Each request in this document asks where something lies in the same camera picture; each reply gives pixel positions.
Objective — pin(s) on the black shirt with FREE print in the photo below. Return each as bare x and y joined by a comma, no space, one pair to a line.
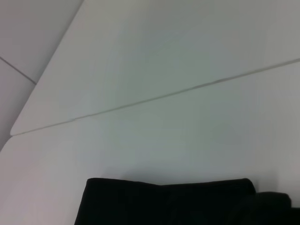
187,204

